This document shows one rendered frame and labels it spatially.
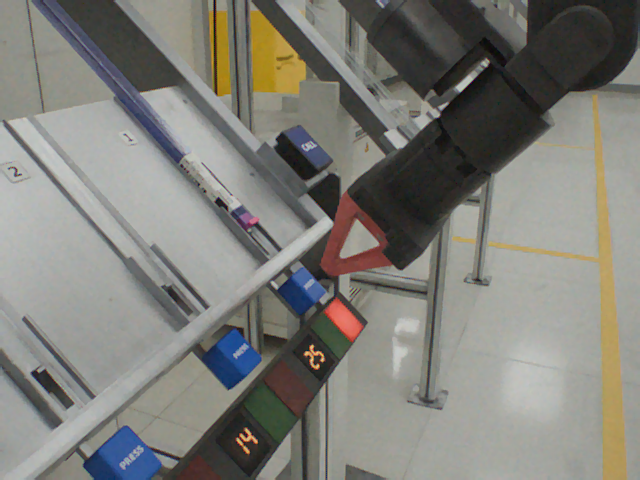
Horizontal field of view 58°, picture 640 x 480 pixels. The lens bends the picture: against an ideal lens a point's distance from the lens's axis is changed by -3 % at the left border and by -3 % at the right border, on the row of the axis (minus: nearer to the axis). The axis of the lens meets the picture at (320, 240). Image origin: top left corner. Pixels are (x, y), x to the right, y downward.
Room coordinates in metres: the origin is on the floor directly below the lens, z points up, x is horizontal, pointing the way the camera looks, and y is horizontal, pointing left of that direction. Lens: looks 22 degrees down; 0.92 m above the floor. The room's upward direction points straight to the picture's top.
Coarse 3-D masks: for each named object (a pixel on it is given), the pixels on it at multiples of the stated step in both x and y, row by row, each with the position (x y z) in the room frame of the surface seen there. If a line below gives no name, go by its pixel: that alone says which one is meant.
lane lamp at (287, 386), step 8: (280, 368) 0.37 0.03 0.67; (288, 368) 0.37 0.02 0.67; (272, 376) 0.36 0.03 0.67; (280, 376) 0.36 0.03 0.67; (288, 376) 0.36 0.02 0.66; (296, 376) 0.37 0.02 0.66; (272, 384) 0.35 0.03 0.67; (280, 384) 0.35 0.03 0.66; (288, 384) 0.36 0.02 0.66; (296, 384) 0.36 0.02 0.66; (280, 392) 0.35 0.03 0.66; (288, 392) 0.35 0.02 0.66; (296, 392) 0.36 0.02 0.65; (304, 392) 0.36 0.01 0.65; (288, 400) 0.35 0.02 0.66; (296, 400) 0.35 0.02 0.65; (304, 400) 0.35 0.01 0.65; (296, 408) 0.34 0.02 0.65; (296, 416) 0.34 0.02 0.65
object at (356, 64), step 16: (304, 0) 0.74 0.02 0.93; (320, 16) 0.74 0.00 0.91; (320, 32) 0.73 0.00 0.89; (336, 32) 0.73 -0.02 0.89; (336, 48) 0.72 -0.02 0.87; (352, 64) 0.71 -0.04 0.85; (368, 80) 0.70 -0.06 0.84; (384, 96) 0.69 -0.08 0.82; (400, 112) 0.68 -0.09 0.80; (416, 128) 0.68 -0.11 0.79
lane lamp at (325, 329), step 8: (320, 320) 0.44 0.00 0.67; (328, 320) 0.44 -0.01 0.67; (312, 328) 0.42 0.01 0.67; (320, 328) 0.43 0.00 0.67; (328, 328) 0.43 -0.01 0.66; (336, 328) 0.44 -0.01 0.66; (320, 336) 0.42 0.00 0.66; (328, 336) 0.43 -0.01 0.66; (336, 336) 0.43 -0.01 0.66; (344, 336) 0.44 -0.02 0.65; (328, 344) 0.42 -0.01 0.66; (336, 344) 0.42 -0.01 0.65; (344, 344) 0.43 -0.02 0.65; (336, 352) 0.42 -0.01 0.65
